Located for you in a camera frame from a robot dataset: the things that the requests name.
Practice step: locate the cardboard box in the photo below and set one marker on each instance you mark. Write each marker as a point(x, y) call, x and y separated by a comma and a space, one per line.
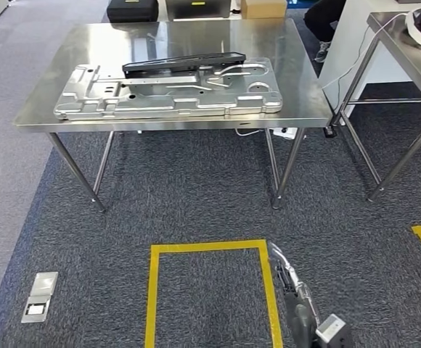
point(264, 8)

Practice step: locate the silver floor outlet box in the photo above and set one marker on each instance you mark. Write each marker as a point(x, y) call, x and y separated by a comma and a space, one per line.
point(39, 298)

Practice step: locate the white power strip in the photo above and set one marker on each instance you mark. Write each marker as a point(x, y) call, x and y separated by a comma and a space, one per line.
point(285, 133)

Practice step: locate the stainless steel workbench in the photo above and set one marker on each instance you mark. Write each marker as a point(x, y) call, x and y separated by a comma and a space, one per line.
point(268, 38)

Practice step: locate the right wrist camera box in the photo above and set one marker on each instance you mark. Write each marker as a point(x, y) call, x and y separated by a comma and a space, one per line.
point(335, 331)

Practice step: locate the black box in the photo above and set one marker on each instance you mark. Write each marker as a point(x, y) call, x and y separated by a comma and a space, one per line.
point(132, 12)

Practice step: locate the silver metal fixture plate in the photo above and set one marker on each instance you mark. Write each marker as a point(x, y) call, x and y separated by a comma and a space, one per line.
point(159, 103)

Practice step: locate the person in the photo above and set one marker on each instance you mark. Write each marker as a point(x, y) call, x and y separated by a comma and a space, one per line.
point(323, 19)

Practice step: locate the black plastic panel with cutouts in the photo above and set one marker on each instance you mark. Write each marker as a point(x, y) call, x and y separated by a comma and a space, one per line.
point(181, 62)

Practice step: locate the steel side table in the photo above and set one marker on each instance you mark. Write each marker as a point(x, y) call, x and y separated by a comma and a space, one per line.
point(406, 43)

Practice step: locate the grey laptop with yellow sticker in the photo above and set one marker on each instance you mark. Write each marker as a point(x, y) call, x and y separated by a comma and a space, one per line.
point(197, 9)

